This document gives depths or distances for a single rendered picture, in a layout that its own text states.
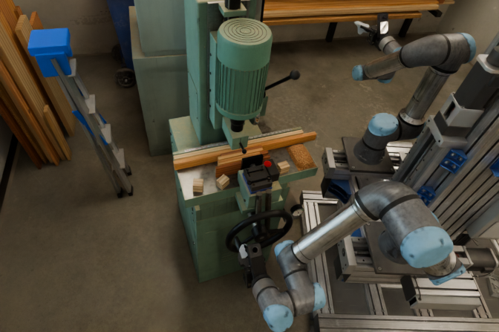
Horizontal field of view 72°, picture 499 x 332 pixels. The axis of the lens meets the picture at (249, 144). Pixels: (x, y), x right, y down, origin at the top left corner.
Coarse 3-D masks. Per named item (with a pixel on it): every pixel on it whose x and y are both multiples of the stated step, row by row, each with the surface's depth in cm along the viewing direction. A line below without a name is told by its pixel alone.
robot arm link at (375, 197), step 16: (368, 192) 93; (384, 192) 90; (400, 192) 88; (416, 192) 89; (352, 208) 97; (368, 208) 93; (320, 224) 104; (336, 224) 99; (352, 224) 97; (288, 240) 113; (304, 240) 105; (320, 240) 102; (336, 240) 101; (288, 256) 108; (304, 256) 105; (288, 272) 106
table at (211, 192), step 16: (288, 160) 153; (192, 176) 142; (208, 176) 143; (288, 176) 148; (304, 176) 153; (192, 192) 137; (208, 192) 138; (224, 192) 140; (240, 192) 143; (240, 208) 139
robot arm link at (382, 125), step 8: (376, 120) 155; (384, 120) 155; (392, 120) 155; (368, 128) 158; (376, 128) 154; (384, 128) 152; (392, 128) 152; (400, 128) 156; (368, 136) 159; (376, 136) 156; (384, 136) 154; (392, 136) 156; (400, 136) 157; (368, 144) 161; (376, 144) 158; (384, 144) 159
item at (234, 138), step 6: (222, 120) 145; (228, 120) 142; (222, 126) 147; (228, 126) 140; (228, 132) 140; (234, 132) 138; (240, 132) 138; (246, 132) 139; (228, 138) 142; (234, 138) 136; (240, 138) 137; (246, 138) 138; (234, 144) 138; (246, 144) 141
